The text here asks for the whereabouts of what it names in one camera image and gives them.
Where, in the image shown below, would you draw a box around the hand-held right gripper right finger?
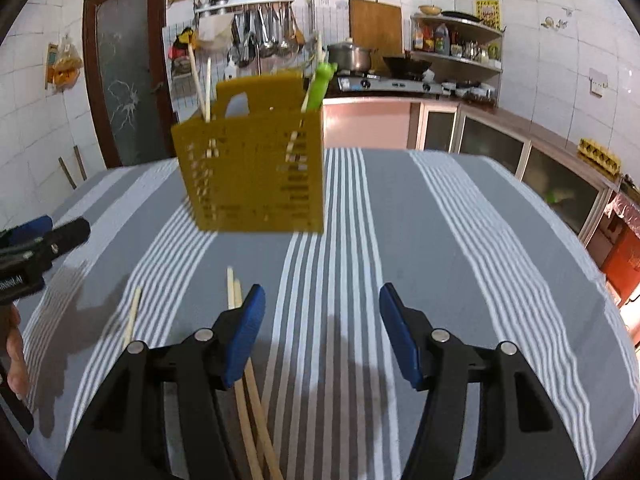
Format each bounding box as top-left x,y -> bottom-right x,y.
378,282 -> 586,480

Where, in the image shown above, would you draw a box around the bowls on counter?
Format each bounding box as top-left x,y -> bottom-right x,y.
442,80 -> 499,104

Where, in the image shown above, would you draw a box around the kitchen counter cabinet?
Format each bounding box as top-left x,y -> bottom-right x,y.
407,97 -> 621,247

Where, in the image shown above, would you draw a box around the red cabinet with plastic cover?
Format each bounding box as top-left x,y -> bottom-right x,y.
600,190 -> 640,307

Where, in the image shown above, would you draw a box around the row of hanging metal ladles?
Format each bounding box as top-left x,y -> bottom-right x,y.
227,2 -> 306,69

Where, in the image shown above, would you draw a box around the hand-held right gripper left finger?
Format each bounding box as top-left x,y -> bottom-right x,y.
57,284 -> 266,480

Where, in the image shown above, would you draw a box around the yellow hanging bag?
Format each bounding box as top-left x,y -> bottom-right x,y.
46,35 -> 84,91

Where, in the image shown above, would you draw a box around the white plastic bag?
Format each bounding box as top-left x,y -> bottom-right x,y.
197,12 -> 235,51

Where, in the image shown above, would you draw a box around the metal wall utensil rack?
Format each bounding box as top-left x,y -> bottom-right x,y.
195,0 -> 294,16

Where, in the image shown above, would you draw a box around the steel gas stove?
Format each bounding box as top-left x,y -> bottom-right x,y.
336,74 -> 446,96

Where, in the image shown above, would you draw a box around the person's left hand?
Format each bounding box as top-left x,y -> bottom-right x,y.
0,304 -> 32,402

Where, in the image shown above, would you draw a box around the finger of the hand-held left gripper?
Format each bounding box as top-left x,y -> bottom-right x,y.
0,216 -> 54,246
42,217 -> 91,263

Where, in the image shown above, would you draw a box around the yellow egg carton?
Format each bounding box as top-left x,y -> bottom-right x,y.
577,137 -> 624,177

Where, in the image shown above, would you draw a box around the brown frosted glass door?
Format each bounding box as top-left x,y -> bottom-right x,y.
82,0 -> 174,169

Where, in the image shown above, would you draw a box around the green plastic utensil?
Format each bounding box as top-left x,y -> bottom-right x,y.
305,60 -> 337,111

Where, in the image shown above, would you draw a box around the white wall socket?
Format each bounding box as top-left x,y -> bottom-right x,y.
589,67 -> 610,97

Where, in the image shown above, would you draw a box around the light blue plastic spoon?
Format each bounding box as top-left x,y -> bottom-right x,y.
225,91 -> 250,121

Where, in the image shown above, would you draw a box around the yellow slotted utensil holder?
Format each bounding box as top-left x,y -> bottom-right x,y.
171,72 -> 326,234

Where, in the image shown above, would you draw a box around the grey white striped tablecloth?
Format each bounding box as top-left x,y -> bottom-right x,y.
20,147 -> 640,480

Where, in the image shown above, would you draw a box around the yellow red hanging item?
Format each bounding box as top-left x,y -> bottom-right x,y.
170,27 -> 199,61

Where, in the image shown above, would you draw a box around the metal corner shelf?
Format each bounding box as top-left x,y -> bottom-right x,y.
410,12 -> 505,71

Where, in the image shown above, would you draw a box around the wall hooks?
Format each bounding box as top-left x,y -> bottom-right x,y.
542,7 -> 574,29

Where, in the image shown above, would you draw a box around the yellow wall poster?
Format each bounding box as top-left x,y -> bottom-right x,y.
475,0 -> 501,31

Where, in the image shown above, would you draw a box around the black wok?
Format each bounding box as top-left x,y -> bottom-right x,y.
382,55 -> 434,81

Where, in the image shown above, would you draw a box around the rectangular wooden cutting board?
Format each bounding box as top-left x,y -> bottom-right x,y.
348,0 -> 404,59

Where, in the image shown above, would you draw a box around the wooden sticks against wall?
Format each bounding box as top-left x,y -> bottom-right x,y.
58,145 -> 89,189

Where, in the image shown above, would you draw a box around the steel cooking pot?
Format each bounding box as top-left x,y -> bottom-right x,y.
326,39 -> 375,72

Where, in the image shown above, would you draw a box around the metal wall pipe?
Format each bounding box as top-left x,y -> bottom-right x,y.
56,0 -> 322,61

